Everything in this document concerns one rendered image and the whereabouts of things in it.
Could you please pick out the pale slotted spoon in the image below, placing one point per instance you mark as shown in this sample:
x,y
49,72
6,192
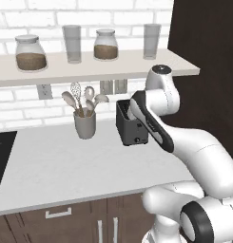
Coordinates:
x,y
89,93

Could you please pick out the grey utensil pot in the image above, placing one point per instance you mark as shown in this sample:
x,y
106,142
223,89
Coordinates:
x,y
85,126

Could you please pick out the pale wall shelf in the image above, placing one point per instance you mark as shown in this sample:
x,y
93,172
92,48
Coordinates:
x,y
89,68

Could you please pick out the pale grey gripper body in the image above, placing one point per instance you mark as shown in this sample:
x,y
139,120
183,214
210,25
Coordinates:
x,y
132,111

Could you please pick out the grey drinking glass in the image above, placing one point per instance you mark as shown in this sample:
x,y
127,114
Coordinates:
x,y
72,44
151,41

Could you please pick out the pale ladle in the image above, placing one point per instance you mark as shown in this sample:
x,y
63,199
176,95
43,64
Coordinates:
x,y
101,98

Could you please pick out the grey wall switch plate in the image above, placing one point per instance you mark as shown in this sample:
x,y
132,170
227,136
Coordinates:
x,y
106,87
120,86

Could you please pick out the brown drawer front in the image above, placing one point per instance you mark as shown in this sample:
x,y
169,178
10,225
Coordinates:
x,y
35,229

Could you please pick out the brown cupboard door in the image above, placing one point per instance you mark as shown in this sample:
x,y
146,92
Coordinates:
x,y
95,210
130,221

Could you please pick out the small glass jar brown filling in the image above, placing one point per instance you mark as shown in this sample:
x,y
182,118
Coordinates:
x,y
106,46

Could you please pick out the pale wooden spoon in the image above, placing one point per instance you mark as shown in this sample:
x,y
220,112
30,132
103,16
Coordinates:
x,y
69,99

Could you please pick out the black toaster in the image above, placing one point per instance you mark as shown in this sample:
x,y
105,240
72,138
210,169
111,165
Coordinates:
x,y
129,129

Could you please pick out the black hob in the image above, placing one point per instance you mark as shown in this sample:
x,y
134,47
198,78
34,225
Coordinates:
x,y
2,158

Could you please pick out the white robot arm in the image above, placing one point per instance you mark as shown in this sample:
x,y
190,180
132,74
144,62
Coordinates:
x,y
200,155

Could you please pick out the large glass jar brown filling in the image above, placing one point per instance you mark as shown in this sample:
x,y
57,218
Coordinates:
x,y
30,53

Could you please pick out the white wall socket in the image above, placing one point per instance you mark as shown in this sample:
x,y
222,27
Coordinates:
x,y
45,91

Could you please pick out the dark tall cupboard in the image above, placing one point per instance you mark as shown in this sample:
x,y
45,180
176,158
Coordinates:
x,y
209,47

